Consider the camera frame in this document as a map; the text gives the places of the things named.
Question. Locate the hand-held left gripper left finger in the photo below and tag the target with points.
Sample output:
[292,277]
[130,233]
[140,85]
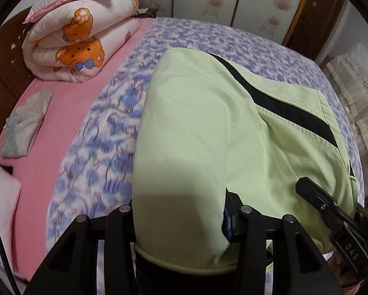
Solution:
[122,221]

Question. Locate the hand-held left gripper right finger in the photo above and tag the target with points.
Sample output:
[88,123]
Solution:
[228,221]

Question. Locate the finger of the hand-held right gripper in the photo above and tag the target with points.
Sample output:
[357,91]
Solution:
[322,199]

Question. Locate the green and black hooded jacket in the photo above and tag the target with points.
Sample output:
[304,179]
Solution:
[202,129]

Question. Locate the person's right hand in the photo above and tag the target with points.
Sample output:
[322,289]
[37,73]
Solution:
[333,261]

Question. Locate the purple floral blanket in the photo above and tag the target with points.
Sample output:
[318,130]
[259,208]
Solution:
[116,129]

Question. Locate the lace covered furniture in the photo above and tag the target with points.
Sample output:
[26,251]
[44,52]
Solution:
[356,98]

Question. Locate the pink bed sheet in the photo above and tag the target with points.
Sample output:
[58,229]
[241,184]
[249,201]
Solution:
[64,104]

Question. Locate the grey patterned cloth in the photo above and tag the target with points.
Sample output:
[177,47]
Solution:
[24,126]

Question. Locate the brown wooden door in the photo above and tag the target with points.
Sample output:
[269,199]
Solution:
[319,15]

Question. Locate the wooden headboard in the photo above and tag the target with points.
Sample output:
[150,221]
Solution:
[2,67]

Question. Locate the folded bear print quilt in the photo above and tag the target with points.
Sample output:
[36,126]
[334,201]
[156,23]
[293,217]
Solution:
[79,21]

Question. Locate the floral wardrobe sliding doors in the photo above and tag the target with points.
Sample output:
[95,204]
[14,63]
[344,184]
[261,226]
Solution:
[217,0]

